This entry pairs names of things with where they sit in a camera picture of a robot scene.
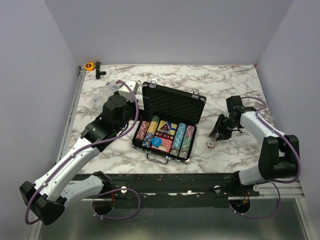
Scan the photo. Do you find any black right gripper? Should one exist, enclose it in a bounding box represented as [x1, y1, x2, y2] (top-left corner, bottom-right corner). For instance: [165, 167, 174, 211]
[210, 114, 239, 141]

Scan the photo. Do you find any white red poker chip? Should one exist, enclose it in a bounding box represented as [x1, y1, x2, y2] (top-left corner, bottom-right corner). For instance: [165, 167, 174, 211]
[206, 140, 216, 149]

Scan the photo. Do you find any blue small blind button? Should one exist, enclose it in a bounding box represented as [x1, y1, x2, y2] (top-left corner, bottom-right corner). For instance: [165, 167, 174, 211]
[151, 136, 163, 148]

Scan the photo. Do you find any red playing card deck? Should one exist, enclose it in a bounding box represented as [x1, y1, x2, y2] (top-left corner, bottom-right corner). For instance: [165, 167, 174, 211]
[151, 138, 173, 153]

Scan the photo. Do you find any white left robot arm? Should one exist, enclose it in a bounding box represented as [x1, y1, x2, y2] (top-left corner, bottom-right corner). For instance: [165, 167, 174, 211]
[19, 94, 154, 226]

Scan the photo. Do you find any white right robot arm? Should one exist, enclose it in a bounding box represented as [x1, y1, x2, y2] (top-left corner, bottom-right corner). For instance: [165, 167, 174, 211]
[209, 95, 301, 196]

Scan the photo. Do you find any boxed card deck in case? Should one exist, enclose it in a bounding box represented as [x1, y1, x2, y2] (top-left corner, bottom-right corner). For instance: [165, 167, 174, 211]
[157, 120, 178, 135]

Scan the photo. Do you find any black poker chip case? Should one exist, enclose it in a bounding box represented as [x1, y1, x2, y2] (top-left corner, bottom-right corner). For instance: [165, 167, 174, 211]
[131, 82, 207, 163]

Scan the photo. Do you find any red dice row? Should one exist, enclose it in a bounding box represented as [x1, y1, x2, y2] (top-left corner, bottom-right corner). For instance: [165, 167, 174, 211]
[158, 132, 174, 141]

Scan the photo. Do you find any clear plastic organizer box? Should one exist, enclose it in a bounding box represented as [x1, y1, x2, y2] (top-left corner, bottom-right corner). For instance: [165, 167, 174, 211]
[89, 80, 120, 112]

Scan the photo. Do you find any black T-shaped tool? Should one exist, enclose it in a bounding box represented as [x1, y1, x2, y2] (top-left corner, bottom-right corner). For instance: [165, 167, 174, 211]
[95, 61, 107, 80]

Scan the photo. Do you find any orange tape measure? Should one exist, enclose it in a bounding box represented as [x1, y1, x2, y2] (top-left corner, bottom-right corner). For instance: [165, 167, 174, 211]
[84, 62, 96, 72]

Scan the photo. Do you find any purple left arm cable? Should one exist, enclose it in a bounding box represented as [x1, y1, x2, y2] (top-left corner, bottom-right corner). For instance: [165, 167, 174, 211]
[24, 79, 142, 225]

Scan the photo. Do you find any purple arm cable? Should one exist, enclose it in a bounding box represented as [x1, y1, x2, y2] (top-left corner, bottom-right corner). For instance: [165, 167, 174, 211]
[24, 79, 142, 225]
[228, 96, 301, 220]

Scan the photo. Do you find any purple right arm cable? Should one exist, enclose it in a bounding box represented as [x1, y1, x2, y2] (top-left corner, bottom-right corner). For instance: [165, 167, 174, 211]
[228, 96, 301, 220]

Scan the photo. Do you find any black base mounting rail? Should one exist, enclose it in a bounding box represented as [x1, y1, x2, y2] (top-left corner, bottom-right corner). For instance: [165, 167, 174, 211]
[92, 173, 260, 209]

